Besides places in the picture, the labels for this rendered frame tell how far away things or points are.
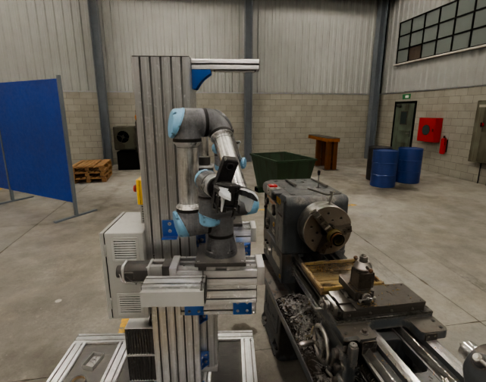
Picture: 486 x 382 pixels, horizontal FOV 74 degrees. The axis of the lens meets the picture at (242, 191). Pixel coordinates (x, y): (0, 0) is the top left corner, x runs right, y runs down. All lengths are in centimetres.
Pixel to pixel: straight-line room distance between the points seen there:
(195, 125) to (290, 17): 1154
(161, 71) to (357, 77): 1210
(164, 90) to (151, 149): 27
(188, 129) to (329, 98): 1169
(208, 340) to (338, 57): 1197
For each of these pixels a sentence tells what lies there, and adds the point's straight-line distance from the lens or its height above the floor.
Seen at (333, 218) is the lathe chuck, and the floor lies 116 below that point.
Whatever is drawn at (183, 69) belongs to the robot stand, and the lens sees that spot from 153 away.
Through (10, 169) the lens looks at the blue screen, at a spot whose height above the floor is 68.
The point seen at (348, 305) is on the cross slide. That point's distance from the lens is 158.
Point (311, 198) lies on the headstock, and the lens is 216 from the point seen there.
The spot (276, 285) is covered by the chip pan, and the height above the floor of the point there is 54.
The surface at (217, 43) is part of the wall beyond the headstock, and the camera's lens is 1200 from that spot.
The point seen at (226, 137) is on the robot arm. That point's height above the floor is 169.
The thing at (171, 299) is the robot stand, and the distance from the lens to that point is 143.
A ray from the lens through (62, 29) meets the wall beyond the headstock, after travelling 1248.
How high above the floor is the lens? 180
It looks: 14 degrees down
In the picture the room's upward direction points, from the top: straight up
